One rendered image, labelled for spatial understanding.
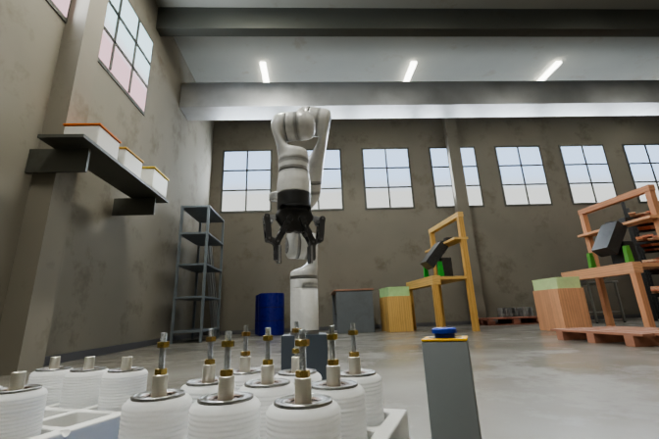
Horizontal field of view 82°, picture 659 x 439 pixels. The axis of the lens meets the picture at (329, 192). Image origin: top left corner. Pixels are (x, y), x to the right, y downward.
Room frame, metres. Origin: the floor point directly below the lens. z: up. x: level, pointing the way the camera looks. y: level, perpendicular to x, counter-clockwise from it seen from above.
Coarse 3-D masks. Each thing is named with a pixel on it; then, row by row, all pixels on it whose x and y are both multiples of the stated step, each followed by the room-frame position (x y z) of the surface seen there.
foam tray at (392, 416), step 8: (384, 416) 0.81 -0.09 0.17; (392, 416) 0.76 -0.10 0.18; (400, 416) 0.76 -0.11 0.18; (384, 424) 0.72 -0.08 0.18; (392, 424) 0.72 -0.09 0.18; (400, 424) 0.75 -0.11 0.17; (368, 432) 0.69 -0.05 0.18; (376, 432) 0.68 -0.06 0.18; (384, 432) 0.68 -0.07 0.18; (392, 432) 0.68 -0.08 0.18; (400, 432) 0.74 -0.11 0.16; (408, 432) 0.81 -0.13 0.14
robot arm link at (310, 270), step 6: (300, 234) 1.25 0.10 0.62; (306, 246) 1.25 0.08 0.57; (300, 252) 1.25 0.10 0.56; (306, 252) 1.26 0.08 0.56; (300, 258) 1.28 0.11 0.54; (306, 258) 1.28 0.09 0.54; (306, 264) 1.28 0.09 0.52; (312, 264) 1.26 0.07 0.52; (294, 270) 1.26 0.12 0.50; (300, 270) 1.25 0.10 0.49; (306, 270) 1.25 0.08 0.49; (312, 270) 1.26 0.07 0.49; (294, 276) 1.26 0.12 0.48; (300, 276) 1.25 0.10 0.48; (306, 276) 1.25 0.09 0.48; (312, 276) 1.26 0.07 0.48
